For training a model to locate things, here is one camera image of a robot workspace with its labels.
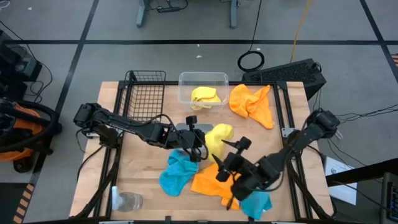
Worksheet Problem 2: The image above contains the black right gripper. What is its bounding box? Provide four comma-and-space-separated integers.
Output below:
211, 136, 262, 187

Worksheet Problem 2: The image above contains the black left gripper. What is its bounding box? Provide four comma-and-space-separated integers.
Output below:
167, 115, 206, 162

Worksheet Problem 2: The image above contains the large yellow microfiber towel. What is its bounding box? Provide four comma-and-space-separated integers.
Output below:
204, 123, 234, 163

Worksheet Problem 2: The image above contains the orange microfiber towel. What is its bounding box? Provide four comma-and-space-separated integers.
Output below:
228, 83, 275, 130
190, 163, 242, 211

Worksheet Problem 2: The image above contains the blue microfiber towel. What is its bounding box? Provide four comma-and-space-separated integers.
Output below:
159, 149, 200, 197
239, 190, 273, 221

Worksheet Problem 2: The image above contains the small yellow microfiber towel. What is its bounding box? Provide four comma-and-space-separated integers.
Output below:
190, 86, 222, 111

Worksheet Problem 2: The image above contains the clear plastic bin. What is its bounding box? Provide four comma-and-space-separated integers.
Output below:
177, 71, 230, 111

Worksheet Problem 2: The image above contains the black perforated computer case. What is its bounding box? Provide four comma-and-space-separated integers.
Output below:
241, 58, 327, 101

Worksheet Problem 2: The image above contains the white paper sheet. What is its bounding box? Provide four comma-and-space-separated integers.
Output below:
324, 156, 358, 206

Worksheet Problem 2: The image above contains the black power strip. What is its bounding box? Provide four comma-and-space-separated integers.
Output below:
157, 6, 181, 14

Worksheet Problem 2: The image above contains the grey desk leg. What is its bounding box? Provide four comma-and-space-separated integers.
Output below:
136, 0, 149, 28
229, 0, 239, 30

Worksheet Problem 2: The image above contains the black beam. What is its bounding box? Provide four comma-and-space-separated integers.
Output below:
325, 157, 398, 187

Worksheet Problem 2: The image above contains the grey control device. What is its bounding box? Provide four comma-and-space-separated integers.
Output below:
379, 172, 398, 224

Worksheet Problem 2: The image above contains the black equipment stack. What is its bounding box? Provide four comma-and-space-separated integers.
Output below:
0, 29, 43, 102

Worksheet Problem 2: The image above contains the black wire basket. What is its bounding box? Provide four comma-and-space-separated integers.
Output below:
119, 70, 167, 123

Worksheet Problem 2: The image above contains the black hanging coiled cable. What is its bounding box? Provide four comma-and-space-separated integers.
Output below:
237, 0, 266, 73

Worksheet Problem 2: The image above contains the yellow hanging cable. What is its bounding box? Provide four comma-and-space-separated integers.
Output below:
289, 0, 313, 63

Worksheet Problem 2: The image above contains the orange vacuum with black hose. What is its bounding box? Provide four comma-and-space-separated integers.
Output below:
0, 98, 63, 174

